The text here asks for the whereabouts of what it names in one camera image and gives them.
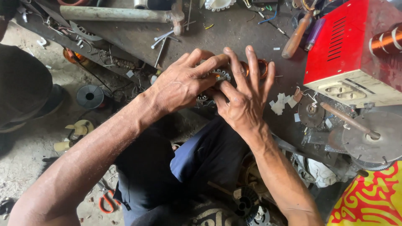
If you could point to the grey winding machine disc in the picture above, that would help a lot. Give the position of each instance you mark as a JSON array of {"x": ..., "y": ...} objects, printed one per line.
[{"x": 373, "y": 141}]

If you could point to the white plastic hook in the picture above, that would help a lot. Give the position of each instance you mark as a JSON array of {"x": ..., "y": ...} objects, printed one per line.
[{"x": 41, "y": 42}]

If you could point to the white rag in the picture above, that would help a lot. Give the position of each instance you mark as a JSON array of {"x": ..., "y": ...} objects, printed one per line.
[{"x": 320, "y": 172}]

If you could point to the cream plastic fan part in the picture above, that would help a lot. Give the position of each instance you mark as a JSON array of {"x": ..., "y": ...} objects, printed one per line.
[{"x": 80, "y": 128}]

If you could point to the rusty round metal disc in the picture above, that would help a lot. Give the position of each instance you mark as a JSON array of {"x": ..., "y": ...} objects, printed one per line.
[{"x": 311, "y": 110}]

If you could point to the black motor core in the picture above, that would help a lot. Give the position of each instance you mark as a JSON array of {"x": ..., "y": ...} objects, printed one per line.
[{"x": 248, "y": 204}]

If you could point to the dark object on floor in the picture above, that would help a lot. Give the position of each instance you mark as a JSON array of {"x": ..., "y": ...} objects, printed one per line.
[{"x": 6, "y": 206}]

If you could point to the curved slotted metal plate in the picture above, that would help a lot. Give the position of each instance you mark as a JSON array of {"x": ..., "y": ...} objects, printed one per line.
[{"x": 84, "y": 33}]

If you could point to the person's left hand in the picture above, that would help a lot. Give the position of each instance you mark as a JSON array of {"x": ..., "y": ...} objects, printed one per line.
[{"x": 176, "y": 86}]

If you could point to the heap of white paper pieces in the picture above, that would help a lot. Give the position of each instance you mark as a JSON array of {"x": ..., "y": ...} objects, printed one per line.
[{"x": 279, "y": 105}]

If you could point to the white plastic toothed wheel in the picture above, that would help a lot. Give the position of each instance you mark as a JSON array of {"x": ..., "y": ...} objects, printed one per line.
[{"x": 219, "y": 4}]

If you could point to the red yellow patterned cloth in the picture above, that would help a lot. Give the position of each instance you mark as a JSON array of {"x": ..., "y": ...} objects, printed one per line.
[{"x": 370, "y": 197}]

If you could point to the person's dark blue trousers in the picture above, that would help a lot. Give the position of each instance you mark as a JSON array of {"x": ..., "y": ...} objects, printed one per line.
[{"x": 188, "y": 163}]

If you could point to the person's right hand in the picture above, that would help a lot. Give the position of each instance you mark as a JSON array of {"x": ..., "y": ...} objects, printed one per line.
[{"x": 246, "y": 105}]

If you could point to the copper wound motor stator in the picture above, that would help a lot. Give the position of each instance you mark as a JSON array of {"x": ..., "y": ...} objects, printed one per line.
[{"x": 263, "y": 66}]

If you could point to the red metal stabilizer box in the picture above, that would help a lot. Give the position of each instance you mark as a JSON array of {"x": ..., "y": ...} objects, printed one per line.
[{"x": 342, "y": 53}]

